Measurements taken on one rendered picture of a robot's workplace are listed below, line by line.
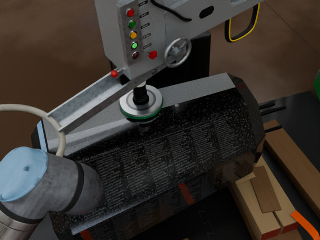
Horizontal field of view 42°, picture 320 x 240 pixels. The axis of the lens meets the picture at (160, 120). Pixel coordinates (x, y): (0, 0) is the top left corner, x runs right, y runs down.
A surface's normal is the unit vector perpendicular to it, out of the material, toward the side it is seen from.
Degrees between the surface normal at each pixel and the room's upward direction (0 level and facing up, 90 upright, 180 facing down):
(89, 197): 80
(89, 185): 65
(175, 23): 90
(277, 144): 0
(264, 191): 0
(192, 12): 90
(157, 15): 90
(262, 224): 0
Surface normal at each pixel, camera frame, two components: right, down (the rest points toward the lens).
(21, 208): 0.13, 0.32
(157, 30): 0.59, 0.60
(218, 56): -0.05, -0.65
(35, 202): 0.39, 0.48
